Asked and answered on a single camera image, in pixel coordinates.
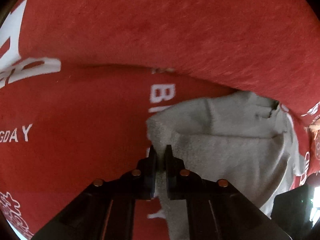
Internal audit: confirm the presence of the red printed bed sheet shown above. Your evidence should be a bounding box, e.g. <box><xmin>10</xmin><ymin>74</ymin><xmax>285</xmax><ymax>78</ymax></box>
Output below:
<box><xmin>1</xmin><ymin>65</ymin><xmax>319</xmax><ymax>239</ymax></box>

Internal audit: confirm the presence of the red printed pillow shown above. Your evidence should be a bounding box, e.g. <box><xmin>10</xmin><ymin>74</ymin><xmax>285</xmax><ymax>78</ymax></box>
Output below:
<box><xmin>1</xmin><ymin>0</ymin><xmax>319</xmax><ymax>123</ymax></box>

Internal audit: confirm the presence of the grey fleece small garment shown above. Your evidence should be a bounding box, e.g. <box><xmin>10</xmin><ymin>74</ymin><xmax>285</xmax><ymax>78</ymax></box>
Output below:
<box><xmin>146</xmin><ymin>90</ymin><xmax>307</xmax><ymax>240</ymax></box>

